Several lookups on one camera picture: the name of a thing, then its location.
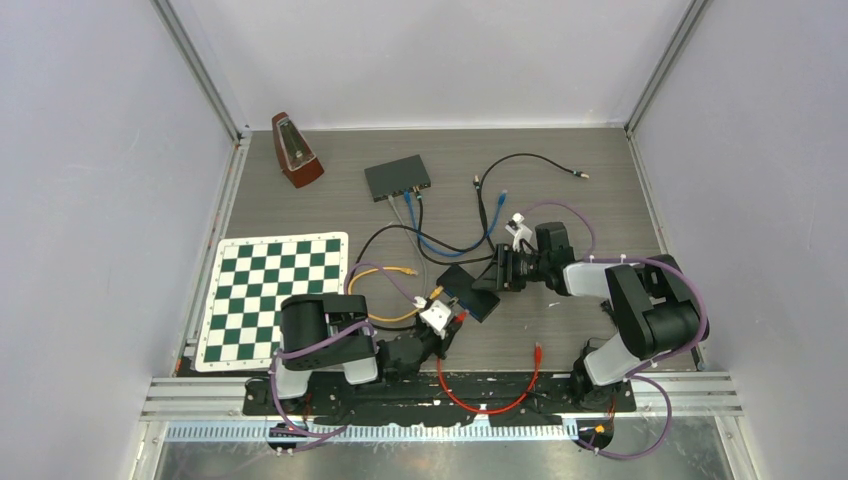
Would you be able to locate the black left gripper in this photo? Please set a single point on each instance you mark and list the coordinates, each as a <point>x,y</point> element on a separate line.
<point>444,344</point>

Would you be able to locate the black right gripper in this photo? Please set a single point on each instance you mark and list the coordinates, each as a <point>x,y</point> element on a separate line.
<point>501,276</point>

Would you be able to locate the black blue network switch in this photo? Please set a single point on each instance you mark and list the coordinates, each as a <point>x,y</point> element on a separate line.
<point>458,283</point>

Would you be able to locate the dark grey network switch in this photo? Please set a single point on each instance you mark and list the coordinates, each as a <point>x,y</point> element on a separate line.
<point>394,178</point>

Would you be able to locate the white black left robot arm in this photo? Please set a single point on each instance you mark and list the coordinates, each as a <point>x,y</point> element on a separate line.
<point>326,330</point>

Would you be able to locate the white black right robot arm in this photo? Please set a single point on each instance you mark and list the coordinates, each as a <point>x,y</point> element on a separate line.
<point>654,309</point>

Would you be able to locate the green white chessboard mat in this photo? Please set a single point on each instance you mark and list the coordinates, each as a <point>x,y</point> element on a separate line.
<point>250,278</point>

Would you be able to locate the brown wooden metronome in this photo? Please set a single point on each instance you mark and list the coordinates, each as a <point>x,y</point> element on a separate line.
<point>298,163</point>

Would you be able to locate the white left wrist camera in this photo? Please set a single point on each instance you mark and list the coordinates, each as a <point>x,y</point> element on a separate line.
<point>434,313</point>

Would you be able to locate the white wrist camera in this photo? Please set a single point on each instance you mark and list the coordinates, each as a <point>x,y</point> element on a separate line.
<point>520,232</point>
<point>434,313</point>

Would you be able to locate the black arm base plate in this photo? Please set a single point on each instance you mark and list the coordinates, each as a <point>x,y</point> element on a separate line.
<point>331,401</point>

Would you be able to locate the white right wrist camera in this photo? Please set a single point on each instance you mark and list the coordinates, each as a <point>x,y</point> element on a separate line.
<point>520,232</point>

